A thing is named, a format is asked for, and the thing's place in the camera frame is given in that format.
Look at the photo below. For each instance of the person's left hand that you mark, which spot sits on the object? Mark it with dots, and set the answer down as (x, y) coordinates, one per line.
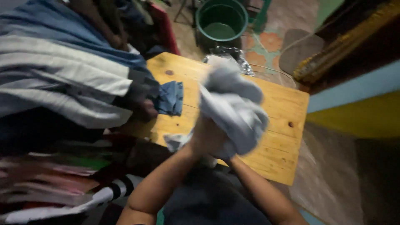
(208, 137)

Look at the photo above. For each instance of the light grey cloth garment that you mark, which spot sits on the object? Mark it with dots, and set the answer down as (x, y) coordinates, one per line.
(232, 109)

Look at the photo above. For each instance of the blue denim cloth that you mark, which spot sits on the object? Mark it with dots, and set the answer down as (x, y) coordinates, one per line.
(170, 98)

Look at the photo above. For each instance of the person's dark blue clothing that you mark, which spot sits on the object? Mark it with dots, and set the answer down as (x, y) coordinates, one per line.
(206, 200)

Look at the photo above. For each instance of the wooden table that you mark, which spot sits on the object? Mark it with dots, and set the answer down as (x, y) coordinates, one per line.
(281, 125)

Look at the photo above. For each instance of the crumpled silver plastic bag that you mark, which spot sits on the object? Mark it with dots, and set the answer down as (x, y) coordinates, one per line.
(231, 56)

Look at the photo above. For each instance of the green plastic bucket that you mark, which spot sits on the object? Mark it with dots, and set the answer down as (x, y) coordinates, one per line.
(221, 23)

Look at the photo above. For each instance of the grey floor mat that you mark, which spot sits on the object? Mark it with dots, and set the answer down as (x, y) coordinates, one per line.
(298, 50)

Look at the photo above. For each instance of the green chair leg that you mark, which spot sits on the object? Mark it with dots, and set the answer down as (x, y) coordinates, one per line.
(261, 14)

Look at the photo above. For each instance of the heap of folded clothes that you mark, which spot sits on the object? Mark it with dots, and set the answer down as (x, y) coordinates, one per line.
(62, 109)

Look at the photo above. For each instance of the dark wooden furniture with gold trim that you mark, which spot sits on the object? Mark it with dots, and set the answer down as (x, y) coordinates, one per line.
(350, 37)

